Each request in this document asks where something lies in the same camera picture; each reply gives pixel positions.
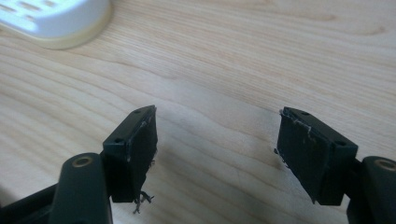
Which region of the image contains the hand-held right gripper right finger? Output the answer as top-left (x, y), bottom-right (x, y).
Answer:
top-left (274, 106), bottom-right (360, 206)

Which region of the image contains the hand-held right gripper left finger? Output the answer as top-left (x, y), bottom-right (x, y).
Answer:
top-left (102, 105), bottom-right (159, 215)

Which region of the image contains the white slotted plastic dish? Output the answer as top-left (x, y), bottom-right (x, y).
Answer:
top-left (0, 0), bottom-right (113, 50)

